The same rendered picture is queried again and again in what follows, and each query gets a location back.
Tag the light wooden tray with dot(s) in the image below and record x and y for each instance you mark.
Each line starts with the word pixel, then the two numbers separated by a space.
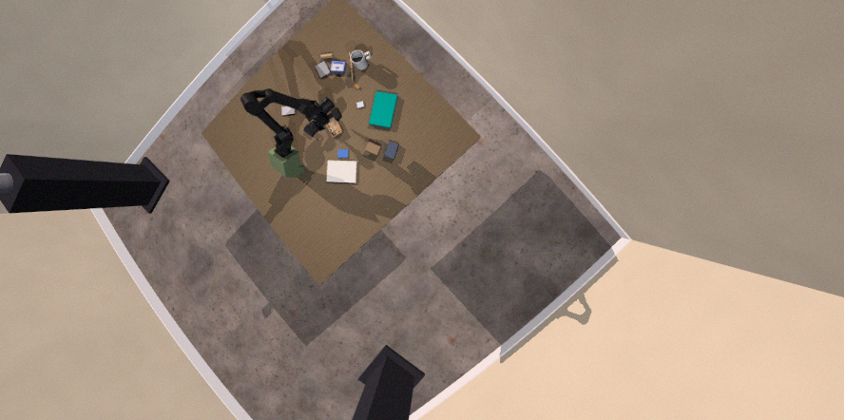
pixel 334 127

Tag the teal flat rectangular block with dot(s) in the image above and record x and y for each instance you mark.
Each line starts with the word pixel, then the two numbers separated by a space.
pixel 383 109

